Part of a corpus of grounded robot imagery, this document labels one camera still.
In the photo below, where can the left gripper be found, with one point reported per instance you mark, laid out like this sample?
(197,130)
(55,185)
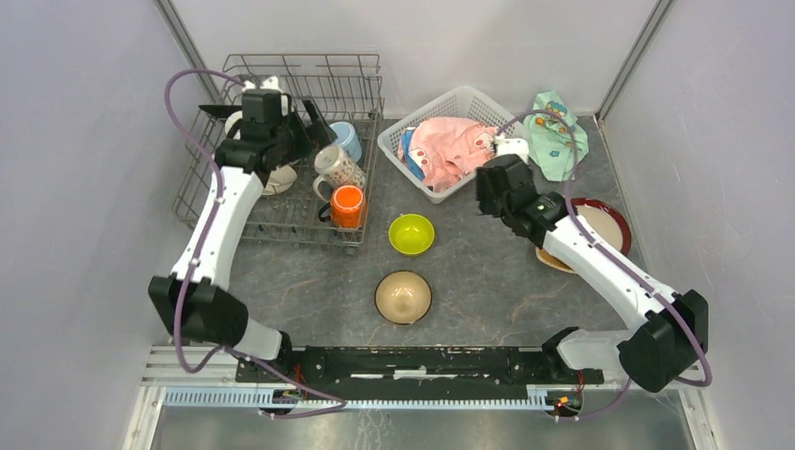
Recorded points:
(320,132)

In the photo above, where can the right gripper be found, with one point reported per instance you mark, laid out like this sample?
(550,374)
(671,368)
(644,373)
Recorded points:
(485,195)

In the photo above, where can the light blue cup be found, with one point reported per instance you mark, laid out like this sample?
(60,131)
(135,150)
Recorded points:
(347,139)

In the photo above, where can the white floral mug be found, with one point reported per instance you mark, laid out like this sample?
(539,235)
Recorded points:
(335,168)

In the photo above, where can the white deep plate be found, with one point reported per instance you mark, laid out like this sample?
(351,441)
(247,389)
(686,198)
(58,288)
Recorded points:
(279,181)

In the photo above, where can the orange mug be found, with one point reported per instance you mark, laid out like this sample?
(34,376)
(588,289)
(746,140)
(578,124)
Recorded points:
(347,208)

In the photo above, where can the cream plate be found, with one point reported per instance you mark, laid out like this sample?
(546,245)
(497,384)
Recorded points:
(231,124)

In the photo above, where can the yellow-green bowl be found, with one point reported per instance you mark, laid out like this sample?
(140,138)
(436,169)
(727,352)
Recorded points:
(411,234)

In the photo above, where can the red rimmed plate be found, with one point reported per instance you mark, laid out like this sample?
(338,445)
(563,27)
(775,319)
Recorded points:
(607,221)

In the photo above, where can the beige bowl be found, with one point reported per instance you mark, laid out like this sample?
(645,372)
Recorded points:
(403,297)

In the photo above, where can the wooden woven coaster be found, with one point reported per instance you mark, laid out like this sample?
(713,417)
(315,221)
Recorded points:
(551,261)

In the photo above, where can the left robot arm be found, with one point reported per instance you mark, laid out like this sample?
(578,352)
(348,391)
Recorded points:
(194,301)

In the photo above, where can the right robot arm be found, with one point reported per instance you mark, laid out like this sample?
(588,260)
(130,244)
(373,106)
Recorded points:
(666,332)

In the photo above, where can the green patterned cloth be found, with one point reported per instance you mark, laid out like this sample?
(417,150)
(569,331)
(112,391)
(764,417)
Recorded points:
(558,141)

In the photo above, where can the pink patterned cloth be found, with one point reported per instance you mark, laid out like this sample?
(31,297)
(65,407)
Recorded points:
(450,148)

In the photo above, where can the blue cloth in basket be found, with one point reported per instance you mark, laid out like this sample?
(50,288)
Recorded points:
(407,157)

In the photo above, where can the white plastic basket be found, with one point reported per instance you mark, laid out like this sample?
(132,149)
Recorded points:
(463,102)

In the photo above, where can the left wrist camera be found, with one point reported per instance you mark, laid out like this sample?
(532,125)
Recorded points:
(270,83)

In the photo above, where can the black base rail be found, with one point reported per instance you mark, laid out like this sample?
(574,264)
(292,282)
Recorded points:
(429,373)

